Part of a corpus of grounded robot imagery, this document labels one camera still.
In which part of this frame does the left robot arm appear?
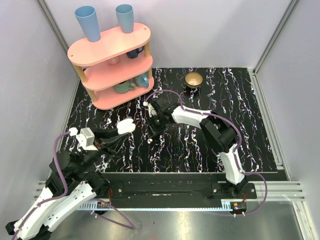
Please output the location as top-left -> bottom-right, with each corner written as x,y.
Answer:
5,122 -> 136,240

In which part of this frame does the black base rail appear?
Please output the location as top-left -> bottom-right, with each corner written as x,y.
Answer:
102,172 -> 257,200

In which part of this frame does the white oval case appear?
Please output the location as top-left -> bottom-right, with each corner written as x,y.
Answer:
116,117 -> 136,135

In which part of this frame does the pink three-tier shelf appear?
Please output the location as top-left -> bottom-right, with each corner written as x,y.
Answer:
67,22 -> 154,110

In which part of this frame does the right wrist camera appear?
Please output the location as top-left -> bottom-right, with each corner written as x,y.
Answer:
143,101 -> 158,118

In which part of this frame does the pink cup on shelf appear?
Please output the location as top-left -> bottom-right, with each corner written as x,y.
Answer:
107,56 -> 120,65

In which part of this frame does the right blue plastic cup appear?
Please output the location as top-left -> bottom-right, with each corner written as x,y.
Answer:
115,4 -> 134,34

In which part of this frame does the light blue butterfly mug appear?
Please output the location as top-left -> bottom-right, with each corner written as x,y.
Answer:
133,73 -> 149,88

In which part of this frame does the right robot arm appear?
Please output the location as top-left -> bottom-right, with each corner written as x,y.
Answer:
143,98 -> 248,199

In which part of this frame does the gold patterned bowl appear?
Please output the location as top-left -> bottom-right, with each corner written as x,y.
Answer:
184,72 -> 203,89

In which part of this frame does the blue plastic cup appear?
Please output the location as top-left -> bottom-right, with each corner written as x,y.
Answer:
115,4 -> 134,34
74,5 -> 101,42

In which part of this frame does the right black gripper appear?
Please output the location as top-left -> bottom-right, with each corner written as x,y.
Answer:
144,113 -> 166,139

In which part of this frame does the dark blue mug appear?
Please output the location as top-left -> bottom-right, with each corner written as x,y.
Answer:
126,46 -> 144,59

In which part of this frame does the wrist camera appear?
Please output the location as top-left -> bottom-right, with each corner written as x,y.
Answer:
75,127 -> 98,151
143,101 -> 158,118

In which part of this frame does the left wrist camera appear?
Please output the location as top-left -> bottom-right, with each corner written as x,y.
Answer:
75,127 -> 98,151

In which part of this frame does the left blue plastic cup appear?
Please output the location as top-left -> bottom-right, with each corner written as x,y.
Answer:
74,5 -> 101,42

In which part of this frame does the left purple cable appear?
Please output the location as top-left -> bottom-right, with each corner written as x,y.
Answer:
11,127 -> 137,240

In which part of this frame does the teal ceramic mug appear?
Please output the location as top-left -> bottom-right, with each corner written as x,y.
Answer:
113,80 -> 136,94

